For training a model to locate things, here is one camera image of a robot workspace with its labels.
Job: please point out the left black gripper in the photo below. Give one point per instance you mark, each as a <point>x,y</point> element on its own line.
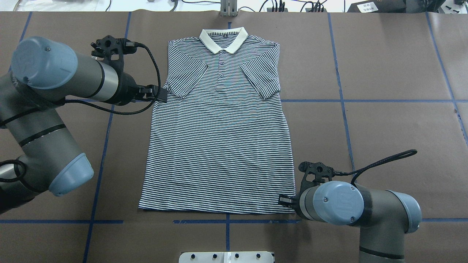
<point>127,87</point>

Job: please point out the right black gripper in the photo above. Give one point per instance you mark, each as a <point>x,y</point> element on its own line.
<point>297,202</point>

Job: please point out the blue white striped polo shirt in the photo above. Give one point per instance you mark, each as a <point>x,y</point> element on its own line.
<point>221,142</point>

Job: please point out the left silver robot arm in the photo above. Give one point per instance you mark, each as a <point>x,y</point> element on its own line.
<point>45,75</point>

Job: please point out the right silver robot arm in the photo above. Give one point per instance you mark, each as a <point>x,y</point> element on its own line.
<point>383,216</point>

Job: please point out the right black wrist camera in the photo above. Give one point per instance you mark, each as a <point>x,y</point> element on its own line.
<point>314,174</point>

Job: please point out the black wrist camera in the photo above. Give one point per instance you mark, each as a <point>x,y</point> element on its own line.
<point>314,174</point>
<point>112,50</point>

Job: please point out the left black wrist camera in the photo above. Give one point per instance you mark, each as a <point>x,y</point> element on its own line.
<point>112,50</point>

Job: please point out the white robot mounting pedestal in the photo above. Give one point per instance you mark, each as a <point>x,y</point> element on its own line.
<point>227,257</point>

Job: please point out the aluminium frame post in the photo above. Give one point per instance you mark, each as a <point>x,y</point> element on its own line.
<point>228,8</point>

